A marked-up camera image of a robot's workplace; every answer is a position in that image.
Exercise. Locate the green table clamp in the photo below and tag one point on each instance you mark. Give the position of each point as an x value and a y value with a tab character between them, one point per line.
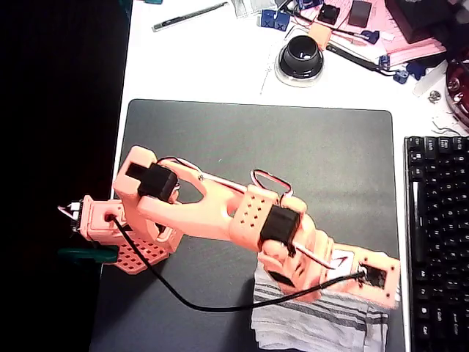
88	253

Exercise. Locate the dark box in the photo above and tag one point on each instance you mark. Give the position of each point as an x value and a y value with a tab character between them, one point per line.
421	18

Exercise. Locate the dark blue printed part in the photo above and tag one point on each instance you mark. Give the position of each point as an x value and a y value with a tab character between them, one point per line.
417	69

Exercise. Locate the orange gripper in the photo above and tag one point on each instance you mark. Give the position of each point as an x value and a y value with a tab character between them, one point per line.
316	290

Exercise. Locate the blue printed block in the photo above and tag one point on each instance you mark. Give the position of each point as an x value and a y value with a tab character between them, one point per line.
268	18
282	22

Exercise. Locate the white striped towel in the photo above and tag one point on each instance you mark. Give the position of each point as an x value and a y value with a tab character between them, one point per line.
311	326

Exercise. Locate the orange square piece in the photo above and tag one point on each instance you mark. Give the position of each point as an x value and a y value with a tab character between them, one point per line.
319	33

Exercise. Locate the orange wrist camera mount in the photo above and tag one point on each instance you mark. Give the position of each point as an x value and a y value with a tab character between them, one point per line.
381	260

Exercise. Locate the black tweezers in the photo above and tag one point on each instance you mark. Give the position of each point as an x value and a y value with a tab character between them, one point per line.
351	56

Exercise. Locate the small blue printed part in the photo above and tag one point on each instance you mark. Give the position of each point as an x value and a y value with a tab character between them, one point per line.
384	61
401	76
371	36

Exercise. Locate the small metal nut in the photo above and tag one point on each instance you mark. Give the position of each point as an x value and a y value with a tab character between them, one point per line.
434	96

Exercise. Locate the black dome on clear base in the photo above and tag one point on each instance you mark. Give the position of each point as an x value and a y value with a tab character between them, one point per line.
302	55

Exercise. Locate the orange 3D-printed robot arm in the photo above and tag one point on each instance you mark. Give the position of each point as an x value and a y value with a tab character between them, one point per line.
205	216

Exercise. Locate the pink paper sheets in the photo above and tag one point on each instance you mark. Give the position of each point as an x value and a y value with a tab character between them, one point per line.
403	44

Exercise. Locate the black square module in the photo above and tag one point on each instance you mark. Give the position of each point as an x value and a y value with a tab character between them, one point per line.
328	14

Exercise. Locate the silver black pen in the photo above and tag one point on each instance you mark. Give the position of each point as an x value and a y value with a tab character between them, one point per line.
190	15

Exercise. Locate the black keyboard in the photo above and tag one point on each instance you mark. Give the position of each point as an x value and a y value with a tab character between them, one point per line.
439	238

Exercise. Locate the dark rectangular device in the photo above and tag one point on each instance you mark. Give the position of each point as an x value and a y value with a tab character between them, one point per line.
360	14

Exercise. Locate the black desk mat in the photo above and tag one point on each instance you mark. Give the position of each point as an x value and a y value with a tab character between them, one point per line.
256	146

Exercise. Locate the dark red round object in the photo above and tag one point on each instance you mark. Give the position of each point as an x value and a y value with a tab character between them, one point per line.
459	84

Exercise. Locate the white plastic strip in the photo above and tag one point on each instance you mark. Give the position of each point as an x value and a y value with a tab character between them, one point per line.
427	83

